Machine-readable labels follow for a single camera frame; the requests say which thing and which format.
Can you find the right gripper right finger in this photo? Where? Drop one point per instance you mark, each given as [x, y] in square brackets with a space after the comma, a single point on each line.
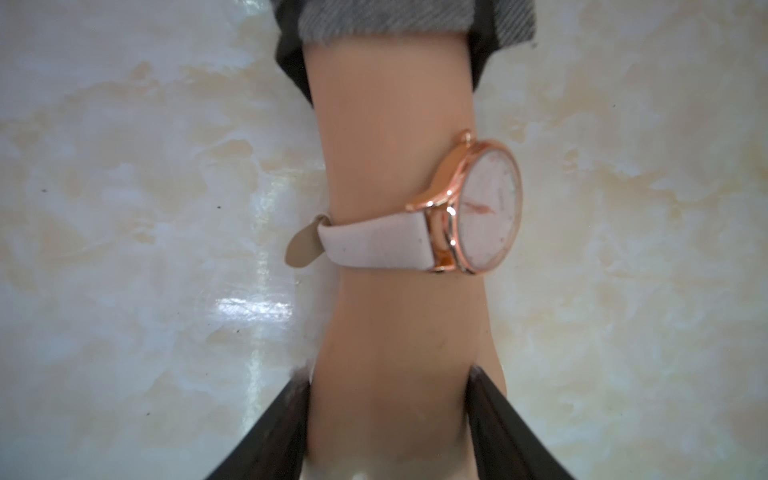
[505, 448]

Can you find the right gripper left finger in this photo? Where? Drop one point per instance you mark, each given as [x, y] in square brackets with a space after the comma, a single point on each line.
[275, 447]

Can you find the mannequin hand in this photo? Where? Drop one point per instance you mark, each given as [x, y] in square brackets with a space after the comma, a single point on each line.
[387, 394]

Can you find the black white plaid shirt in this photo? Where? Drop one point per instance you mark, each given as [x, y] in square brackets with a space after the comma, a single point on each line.
[487, 25]

